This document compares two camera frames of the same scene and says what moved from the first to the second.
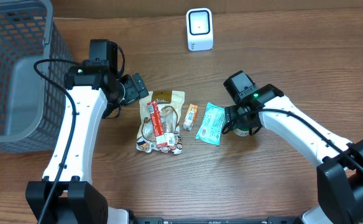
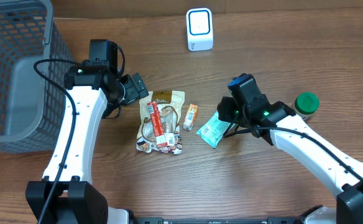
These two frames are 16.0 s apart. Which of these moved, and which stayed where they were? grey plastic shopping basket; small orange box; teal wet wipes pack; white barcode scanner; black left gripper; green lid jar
Moved: teal wet wipes pack; green lid jar
Stayed: small orange box; white barcode scanner; grey plastic shopping basket; black left gripper
